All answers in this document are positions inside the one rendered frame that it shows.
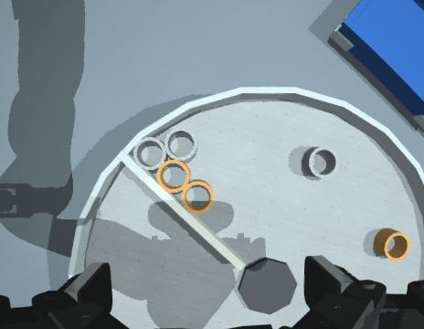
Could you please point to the bronze bushing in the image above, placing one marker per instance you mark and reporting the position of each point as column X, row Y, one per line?
column 204, row 208
column 400, row 249
column 164, row 185

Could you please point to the blue open crate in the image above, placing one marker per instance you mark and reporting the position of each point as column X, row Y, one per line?
column 396, row 56

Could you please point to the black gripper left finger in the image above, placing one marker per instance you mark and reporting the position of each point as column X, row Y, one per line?
column 83, row 303

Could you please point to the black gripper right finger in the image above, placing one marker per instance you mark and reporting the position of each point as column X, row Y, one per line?
column 324, row 285

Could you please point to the grey metal bushing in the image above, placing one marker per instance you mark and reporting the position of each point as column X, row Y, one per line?
column 332, row 161
column 169, row 138
column 137, row 155

